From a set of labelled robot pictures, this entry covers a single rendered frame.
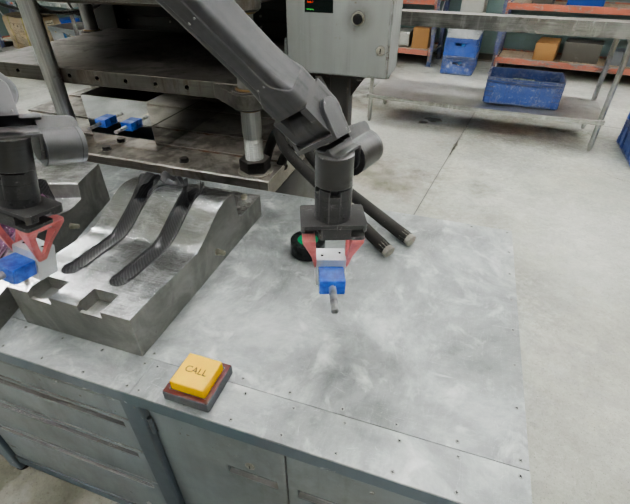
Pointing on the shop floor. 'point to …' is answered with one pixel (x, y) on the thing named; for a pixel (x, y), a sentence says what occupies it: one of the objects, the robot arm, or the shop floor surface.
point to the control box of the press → (344, 42)
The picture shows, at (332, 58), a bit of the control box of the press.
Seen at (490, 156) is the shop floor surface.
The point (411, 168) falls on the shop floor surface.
